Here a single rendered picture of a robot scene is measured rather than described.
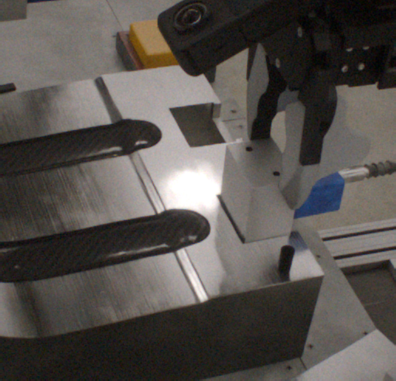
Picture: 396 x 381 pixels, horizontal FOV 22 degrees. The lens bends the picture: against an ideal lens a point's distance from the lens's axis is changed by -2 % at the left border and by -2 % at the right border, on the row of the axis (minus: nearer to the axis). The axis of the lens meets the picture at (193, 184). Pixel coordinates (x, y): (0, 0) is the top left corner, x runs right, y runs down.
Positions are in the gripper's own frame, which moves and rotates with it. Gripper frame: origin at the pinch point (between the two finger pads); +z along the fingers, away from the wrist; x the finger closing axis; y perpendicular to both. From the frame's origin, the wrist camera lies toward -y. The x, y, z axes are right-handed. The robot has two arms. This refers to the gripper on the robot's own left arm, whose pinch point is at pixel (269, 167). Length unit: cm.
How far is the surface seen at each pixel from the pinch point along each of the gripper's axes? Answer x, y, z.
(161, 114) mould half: 12.7, -3.4, 4.4
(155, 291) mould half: -5.2, -9.7, 4.6
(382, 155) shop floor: 97, 85, 94
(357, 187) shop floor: 89, 74, 94
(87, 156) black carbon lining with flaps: 10.0, -10.2, 5.2
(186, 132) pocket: 13.2, -0.7, 7.1
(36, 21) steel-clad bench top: 42.2, -6.7, 13.6
